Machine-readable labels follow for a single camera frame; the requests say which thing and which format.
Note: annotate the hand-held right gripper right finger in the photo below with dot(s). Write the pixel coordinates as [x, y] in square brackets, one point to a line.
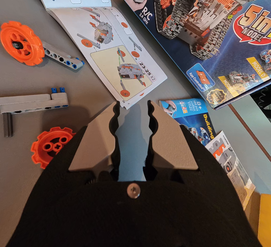
[173, 145]

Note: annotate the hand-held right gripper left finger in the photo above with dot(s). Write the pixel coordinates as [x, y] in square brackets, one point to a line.
[95, 145]

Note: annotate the blue closed instruction booklet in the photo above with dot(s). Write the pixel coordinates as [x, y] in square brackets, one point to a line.
[190, 113]

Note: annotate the orange gear wheel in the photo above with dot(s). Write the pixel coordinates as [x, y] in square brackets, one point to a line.
[42, 151]

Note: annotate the robot sticker sheet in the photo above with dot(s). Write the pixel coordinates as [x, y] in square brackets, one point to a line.
[232, 162]

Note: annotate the grey beam assembly with axle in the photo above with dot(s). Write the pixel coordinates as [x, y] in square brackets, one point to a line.
[31, 101]

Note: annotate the open white instruction booklet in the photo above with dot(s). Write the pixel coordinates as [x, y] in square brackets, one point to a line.
[110, 65]

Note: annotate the blue robot kit box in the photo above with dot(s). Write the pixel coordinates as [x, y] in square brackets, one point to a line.
[232, 60]

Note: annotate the orange gear on grey beam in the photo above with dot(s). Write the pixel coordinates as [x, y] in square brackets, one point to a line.
[31, 54]

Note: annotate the yellow plastic bin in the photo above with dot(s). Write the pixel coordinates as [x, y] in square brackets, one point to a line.
[265, 219]

